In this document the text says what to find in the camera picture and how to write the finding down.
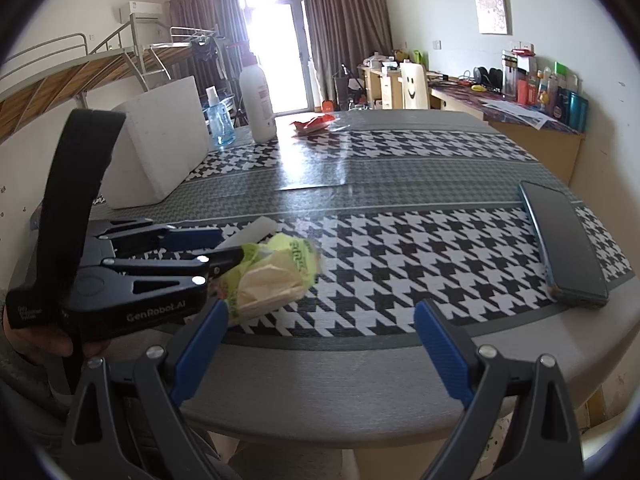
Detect glass balcony door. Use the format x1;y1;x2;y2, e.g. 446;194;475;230
235;0;321;116

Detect red packet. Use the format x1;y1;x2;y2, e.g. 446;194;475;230
291;114;335;136

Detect wooden chair smiley face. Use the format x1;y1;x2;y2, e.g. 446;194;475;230
400;60;431;110

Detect white paper piece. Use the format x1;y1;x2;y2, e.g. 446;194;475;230
217;216;279;250

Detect green tissue packet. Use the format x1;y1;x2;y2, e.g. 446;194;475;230
212;232;321;326

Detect wooden desk row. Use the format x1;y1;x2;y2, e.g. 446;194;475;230
429;82;586;186

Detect white foam box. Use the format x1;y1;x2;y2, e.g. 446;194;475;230
97;76;213;210

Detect small blue spray bottle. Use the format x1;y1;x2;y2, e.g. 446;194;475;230
204;86;236;147

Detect wooden desk with drawers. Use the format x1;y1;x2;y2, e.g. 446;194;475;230
357;62;403;111

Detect hanging dark clothes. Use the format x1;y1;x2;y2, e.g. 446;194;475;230
192;35;226;78

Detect white air conditioner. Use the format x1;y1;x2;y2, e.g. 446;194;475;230
118;0;164;23

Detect person's left forearm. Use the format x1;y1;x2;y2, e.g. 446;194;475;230
0;345;81;466

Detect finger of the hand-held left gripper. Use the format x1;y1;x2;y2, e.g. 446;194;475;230
90;218;224;260
100;246;247;297

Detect metal bunk bed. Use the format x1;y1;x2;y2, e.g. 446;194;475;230
142;25;241;96
0;32;146;146

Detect houndstooth tablecloth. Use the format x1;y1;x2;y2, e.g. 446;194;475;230
87;109;633;451

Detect dark waste bin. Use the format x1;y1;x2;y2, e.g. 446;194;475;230
333;64;361;110

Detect white spray bottle red trigger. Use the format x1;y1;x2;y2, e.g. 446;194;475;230
239;52;277;143

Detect printed paper sheet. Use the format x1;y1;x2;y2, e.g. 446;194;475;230
482;100;551;128

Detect row of bottles and boxes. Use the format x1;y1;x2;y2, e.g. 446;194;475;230
501;49;590;130

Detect dark smartphone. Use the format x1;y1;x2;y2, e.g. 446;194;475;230
517;181;610;308

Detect brown curtain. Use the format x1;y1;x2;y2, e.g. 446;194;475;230
298;0;396;111
167;0;251;111

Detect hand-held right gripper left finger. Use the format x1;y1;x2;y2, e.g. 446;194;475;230
60;299;231;480

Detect wall poster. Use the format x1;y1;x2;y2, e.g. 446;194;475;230
475;0;513;36

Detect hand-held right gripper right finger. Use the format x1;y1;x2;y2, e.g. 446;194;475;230
414;299;586;480

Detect person's left hand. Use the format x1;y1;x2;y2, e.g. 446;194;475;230
2;307;112;361

